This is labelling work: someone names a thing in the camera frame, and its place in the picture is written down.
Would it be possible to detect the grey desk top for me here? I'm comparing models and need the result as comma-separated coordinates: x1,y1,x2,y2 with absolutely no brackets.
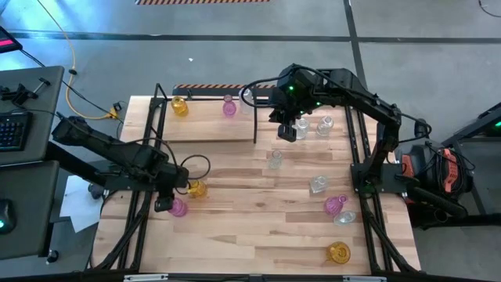
0,65,66,165
0,160,60,260

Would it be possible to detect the silver metal bracket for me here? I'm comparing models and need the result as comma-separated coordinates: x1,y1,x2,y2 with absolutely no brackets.
342,275,387,282
123,273,169,282

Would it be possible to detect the black front frame bar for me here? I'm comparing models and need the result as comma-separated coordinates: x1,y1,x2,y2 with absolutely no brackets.
84,269,501,282

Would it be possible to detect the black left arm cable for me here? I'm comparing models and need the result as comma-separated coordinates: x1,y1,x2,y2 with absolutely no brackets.
171,154,212,196

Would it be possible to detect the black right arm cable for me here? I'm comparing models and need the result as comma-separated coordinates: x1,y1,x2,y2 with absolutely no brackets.
241,76,283,103

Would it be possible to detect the small pink bulbous vase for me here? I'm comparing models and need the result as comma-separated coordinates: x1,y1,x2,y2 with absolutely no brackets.
222,94,238,118

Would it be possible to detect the clear square diamond-cut vase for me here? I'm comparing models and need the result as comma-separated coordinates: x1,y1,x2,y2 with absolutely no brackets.
308,175,330,195

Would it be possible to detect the yellow cylinder bottle vase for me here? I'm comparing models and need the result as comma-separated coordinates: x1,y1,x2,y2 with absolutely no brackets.
171,96,189,118

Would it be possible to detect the tall pink ribbed vase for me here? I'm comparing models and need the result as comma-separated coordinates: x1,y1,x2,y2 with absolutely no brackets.
168,197,189,219

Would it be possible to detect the black keyboard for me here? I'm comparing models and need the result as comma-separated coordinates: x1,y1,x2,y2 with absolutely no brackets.
0,110,34,153

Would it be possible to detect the black caster wheel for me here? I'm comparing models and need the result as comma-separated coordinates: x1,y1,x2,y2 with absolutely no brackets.
87,182,106,200

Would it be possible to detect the clear crosshatched jar vase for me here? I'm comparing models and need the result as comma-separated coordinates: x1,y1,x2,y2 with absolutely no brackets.
294,117,311,141

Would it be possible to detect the yellow wide round vase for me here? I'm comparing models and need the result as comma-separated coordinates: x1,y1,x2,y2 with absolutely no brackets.
326,240,352,266

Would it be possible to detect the yellow extension cable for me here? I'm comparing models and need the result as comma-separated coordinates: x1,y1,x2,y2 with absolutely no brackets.
36,0,118,121

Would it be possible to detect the white paper sheet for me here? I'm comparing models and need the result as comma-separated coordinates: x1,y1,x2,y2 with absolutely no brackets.
59,175,106,233

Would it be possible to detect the tablet with pink screen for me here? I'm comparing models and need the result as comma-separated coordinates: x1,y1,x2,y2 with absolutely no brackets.
0,25,23,54

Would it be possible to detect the black hazard-striped cable cover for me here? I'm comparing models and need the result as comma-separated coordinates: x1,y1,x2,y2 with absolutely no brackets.
171,82,277,97

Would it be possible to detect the yellow ribbed jar vase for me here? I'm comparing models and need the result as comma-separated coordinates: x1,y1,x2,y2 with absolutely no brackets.
186,179,209,199

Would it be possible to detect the black computer mouse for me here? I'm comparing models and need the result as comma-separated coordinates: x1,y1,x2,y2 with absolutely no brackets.
0,198,17,236

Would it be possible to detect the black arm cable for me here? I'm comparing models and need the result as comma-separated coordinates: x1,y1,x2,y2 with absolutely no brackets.
171,154,212,196
241,76,283,103

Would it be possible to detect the clear smooth jar vase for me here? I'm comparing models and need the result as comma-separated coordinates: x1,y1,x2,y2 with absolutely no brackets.
315,115,335,137

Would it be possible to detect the small clear fluted vase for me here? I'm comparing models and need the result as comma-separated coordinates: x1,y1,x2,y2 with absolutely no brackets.
333,210,358,227

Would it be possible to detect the black aluminium frame rail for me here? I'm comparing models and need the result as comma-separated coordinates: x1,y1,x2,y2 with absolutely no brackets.
116,96,157,272
354,105,418,273
343,105,392,273
132,96,168,272

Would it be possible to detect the black metal shelf frame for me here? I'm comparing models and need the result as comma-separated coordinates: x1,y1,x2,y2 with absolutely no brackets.
150,82,259,145

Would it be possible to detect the black ribbed hose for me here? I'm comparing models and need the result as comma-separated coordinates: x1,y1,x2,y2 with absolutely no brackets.
406,186,469,219

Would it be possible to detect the clear bulbous ribbed vase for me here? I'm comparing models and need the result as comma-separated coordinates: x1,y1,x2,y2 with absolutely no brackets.
267,150,283,170

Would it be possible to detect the black clamp tool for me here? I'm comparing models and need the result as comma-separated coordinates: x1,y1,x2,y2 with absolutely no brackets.
0,77,51,106

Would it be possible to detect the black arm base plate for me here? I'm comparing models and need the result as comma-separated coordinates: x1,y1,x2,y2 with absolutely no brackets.
350,162,410,194

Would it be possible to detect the black orange equipment case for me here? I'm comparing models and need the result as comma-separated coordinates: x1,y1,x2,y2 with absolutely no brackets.
394,141,477,199

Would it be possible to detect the tall clear textured cylinder vase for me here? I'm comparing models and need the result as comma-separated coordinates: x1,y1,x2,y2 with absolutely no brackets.
238,88,254,116

